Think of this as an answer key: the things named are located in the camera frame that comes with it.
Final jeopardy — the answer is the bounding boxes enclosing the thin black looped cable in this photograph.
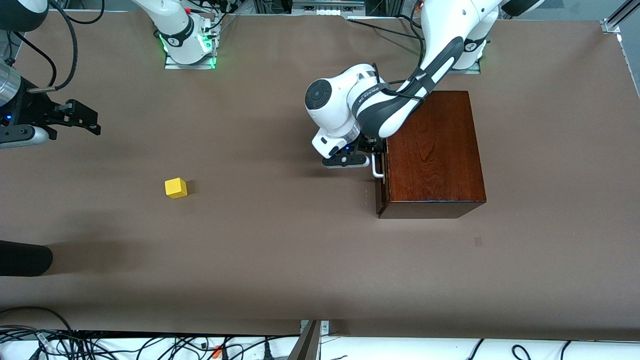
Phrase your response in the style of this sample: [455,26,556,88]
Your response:
[7,30,58,88]

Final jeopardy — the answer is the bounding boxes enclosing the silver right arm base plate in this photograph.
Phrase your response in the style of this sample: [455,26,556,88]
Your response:
[164,49,217,70]

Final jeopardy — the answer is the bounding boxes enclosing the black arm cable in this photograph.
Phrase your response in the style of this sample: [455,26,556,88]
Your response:
[372,62,428,103]
[27,0,80,95]

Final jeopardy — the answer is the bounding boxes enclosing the dark brown wooden cabinet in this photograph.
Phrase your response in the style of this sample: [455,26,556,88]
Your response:
[377,91,487,219]

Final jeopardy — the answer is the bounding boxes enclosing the yellow wooden block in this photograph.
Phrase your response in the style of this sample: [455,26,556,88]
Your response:
[165,177,188,200]

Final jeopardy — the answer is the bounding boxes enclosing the silver corner bracket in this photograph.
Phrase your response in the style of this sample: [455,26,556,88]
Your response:
[300,320,331,335]

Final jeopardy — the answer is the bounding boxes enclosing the wooden drawer with white handle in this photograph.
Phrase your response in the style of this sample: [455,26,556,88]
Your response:
[371,137,391,215]

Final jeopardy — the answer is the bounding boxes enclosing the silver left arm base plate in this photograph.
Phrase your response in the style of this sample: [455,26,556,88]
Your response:
[447,59,482,75]

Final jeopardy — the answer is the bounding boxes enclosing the grey metal bar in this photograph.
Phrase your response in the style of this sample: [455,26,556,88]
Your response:
[287,320,322,360]

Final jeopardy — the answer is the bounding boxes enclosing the brown table cover sheet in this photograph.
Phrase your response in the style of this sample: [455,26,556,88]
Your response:
[0,10,640,337]

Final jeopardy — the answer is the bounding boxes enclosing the black ribbed cylinder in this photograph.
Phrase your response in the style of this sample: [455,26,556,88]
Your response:
[0,240,54,277]

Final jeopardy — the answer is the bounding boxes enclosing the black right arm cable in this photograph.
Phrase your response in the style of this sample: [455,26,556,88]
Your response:
[27,0,80,95]

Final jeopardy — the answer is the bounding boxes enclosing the aluminium frame bar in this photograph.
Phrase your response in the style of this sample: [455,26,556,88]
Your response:
[601,0,640,35]

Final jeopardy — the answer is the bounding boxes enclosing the black cable loop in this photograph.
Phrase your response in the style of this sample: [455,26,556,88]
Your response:
[0,306,76,333]

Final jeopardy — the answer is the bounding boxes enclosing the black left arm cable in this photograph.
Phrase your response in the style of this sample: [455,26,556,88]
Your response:
[372,62,428,103]

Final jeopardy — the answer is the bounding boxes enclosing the white power strip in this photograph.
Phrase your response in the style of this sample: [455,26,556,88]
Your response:
[291,0,367,17]

